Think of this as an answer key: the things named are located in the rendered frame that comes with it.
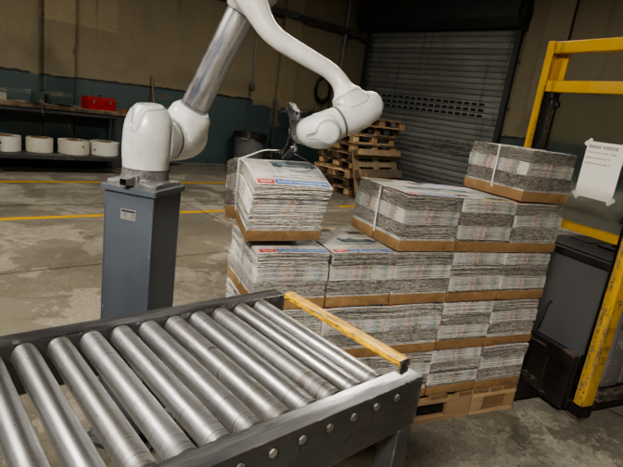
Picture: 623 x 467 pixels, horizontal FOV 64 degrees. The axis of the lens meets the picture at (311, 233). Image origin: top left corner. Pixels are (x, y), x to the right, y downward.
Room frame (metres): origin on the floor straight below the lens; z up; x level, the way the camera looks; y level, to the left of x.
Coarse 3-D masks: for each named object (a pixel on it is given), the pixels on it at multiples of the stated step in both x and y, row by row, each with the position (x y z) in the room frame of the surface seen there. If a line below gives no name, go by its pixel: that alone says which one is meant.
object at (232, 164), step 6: (228, 162) 1.97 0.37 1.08; (234, 162) 1.89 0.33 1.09; (228, 168) 1.95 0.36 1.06; (234, 168) 1.88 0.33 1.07; (228, 174) 1.94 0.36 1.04; (234, 174) 1.87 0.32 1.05; (228, 180) 1.95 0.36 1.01; (234, 180) 1.87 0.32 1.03; (228, 186) 1.94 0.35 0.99; (234, 186) 1.87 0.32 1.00; (228, 192) 1.91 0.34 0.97; (234, 192) 1.84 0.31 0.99; (228, 198) 1.90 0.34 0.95; (234, 198) 1.83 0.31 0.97; (228, 204) 1.91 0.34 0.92; (234, 204) 1.85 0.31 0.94
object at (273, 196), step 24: (264, 168) 1.74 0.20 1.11; (288, 168) 1.79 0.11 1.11; (312, 168) 1.84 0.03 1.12; (240, 192) 1.76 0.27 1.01; (264, 192) 1.63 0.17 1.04; (288, 192) 1.66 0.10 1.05; (312, 192) 1.70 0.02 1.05; (240, 216) 1.74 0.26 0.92; (264, 216) 1.67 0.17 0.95; (288, 216) 1.70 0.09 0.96; (312, 216) 1.74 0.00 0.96
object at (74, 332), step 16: (192, 304) 1.20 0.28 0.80; (208, 304) 1.21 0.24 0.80; (224, 304) 1.23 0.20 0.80; (272, 304) 1.33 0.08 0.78; (96, 320) 1.04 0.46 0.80; (112, 320) 1.05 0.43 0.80; (128, 320) 1.06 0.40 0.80; (144, 320) 1.07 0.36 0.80; (160, 320) 1.10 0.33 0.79; (0, 336) 0.91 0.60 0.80; (16, 336) 0.91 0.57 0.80; (32, 336) 0.92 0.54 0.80; (48, 336) 0.93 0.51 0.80; (64, 336) 0.95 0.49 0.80; (80, 336) 0.97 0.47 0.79; (0, 352) 0.87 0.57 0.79; (80, 352) 0.97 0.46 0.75; (16, 384) 0.89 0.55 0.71; (64, 384) 0.95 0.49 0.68
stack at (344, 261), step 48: (240, 240) 1.86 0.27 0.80; (336, 240) 1.95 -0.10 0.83; (288, 288) 1.71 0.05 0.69; (336, 288) 1.79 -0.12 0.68; (384, 288) 1.88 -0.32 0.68; (432, 288) 1.99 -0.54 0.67; (480, 288) 2.10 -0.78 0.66; (336, 336) 1.80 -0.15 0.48; (384, 336) 1.91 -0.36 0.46; (432, 336) 2.01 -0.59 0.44; (480, 336) 2.13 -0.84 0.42; (432, 384) 2.04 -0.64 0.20
